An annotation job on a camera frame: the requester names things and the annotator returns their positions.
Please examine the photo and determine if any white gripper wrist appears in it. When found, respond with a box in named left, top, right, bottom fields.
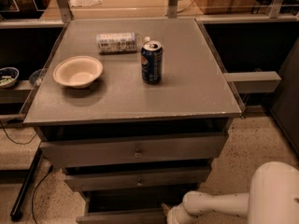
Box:
left=161, top=203, right=199, bottom=224

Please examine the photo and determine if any grey bottom drawer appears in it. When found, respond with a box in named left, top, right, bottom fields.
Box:
left=76, top=183, right=197, bottom=224

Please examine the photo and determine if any grey drawer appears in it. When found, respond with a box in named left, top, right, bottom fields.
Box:
left=40, top=133, right=228, bottom=168
left=64, top=166, right=210, bottom=191
left=76, top=183, right=197, bottom=224

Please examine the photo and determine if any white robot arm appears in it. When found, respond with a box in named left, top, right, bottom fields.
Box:
left=162, top=161, right=299, bottom=224

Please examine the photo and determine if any grey top drawer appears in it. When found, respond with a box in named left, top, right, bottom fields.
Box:
left=40, top=133, right=228, bottom=168

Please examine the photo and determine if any grey middle drawer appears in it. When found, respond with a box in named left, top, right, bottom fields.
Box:
left=64, top=166, right=210, bottom=191

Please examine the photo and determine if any grey drawer cabinet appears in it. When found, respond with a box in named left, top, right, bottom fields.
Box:
left=20, top=16, right=247, bottom=224

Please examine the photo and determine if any black metal floor bar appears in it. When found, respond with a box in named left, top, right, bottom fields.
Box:
left=10, top=148, right=42, bottom=222

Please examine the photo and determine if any grey side shelf beam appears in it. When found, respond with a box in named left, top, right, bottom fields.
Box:
left=224, top=71, right=281, bottom=93

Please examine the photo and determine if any blue pepsi can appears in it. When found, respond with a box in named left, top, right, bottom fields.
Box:
left=141, top=40, right=163, bottom=84

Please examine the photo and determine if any white paper bowl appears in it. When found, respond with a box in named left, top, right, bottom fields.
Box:
left=53, top=56, right=104, bottom=89

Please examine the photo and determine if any clear plastic water bottle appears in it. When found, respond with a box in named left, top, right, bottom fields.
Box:
left=96, top=32, right=150, bottom=54

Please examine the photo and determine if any dark round dish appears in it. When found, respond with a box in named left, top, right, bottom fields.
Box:
left=29, top=68, right=47, bottom=86

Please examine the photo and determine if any small blue patterned bowl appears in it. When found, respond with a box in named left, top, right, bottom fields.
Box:
left=0, top=67, right=19, bottom=89

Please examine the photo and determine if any black floor cable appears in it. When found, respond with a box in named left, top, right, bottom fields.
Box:
left=0, top=113, right=54, bottom=224

